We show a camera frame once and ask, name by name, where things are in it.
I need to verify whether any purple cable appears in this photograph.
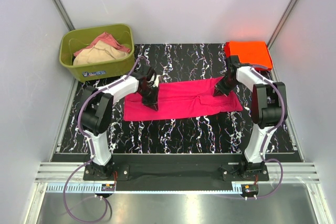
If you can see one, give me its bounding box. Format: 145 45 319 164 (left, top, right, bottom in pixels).
217 62 287 200
62 55 150 222

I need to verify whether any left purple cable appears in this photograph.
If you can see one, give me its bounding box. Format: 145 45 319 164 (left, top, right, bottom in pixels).
62 55 150 222

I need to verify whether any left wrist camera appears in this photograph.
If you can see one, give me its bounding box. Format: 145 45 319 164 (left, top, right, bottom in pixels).
138 65 162 88

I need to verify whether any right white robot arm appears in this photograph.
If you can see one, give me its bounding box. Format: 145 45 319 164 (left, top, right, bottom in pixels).
213 63 288 180

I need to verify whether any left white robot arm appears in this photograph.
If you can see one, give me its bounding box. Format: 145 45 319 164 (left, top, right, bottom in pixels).
77 70 161 180

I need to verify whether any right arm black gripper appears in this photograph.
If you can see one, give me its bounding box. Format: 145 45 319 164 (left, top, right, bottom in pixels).
213 74 238 98

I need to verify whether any dusty pink t shirt in bin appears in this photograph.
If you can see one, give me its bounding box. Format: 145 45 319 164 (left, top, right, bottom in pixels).
73 32 131 57

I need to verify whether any olive green plastic bin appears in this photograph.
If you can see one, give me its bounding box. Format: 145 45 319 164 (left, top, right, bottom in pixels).
59 24 135 82

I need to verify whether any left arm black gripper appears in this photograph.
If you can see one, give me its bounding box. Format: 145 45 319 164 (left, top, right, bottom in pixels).
138 85 160 111

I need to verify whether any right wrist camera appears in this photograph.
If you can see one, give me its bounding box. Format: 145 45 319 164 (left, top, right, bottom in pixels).
225 55 252 76

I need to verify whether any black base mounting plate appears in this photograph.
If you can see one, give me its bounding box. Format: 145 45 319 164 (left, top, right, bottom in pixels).
83 154 269 192

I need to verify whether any aluminium rail frame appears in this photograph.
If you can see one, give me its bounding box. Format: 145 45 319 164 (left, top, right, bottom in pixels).
25 159 335 223

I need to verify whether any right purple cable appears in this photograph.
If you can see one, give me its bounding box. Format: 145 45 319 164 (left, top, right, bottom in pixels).
217 62 287 200

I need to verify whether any folded orange t shirt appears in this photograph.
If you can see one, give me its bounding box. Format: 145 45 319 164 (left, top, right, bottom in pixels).
224 41 273 71

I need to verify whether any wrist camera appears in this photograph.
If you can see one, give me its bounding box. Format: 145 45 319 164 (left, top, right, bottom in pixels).
138 65 162 88
225 55 252 76

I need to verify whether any beige t shirt in bin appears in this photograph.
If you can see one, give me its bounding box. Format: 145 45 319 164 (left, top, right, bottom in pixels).
73 41 129 66

